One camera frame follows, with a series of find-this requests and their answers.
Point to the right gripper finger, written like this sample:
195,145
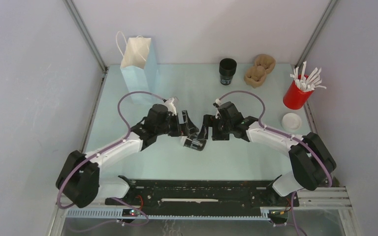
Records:
204,130
216,132

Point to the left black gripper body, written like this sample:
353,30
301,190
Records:
177,130

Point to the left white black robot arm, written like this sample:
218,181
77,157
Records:
79,179

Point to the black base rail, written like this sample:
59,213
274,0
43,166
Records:
208,200

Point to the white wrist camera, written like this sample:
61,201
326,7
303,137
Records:
216,104
171,105

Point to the light blue paper bag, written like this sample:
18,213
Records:
138,66

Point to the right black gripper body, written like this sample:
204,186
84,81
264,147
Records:
227,127

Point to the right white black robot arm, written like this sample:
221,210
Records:
310,160

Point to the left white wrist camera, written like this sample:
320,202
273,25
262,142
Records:
171,105

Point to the red cup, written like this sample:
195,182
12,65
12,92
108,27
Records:
295,98

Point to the brown pulp cup carrier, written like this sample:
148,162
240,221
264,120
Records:
263,66

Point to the black paper cup stack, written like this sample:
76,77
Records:
227,69

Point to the white cup lid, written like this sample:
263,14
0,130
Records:
185,141

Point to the white wrapped straws bundle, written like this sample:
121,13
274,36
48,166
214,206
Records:
309,83

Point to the white lid stack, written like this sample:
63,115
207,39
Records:
291,122

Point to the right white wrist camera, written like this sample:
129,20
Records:
216,104

